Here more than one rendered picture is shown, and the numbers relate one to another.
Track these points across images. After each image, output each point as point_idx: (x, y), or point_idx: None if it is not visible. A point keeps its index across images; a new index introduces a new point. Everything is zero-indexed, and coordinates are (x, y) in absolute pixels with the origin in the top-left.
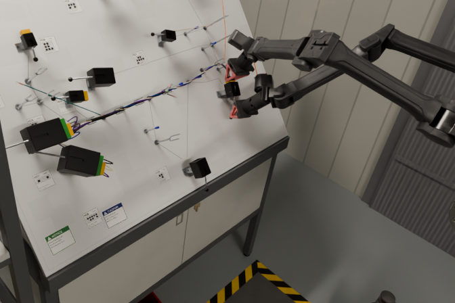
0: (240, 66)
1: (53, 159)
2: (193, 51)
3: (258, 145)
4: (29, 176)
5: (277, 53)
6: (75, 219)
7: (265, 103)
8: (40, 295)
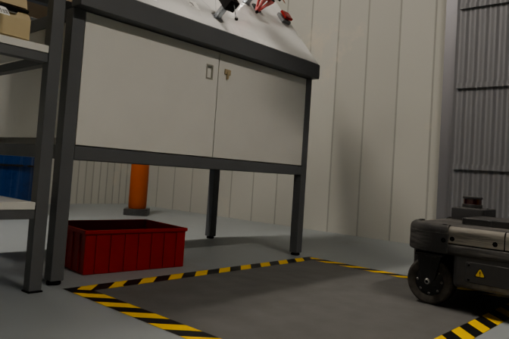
0: None
1: None
2: None
3: (288, 50)
4: None
5: None
6: None
7: None
8: (66, 34)
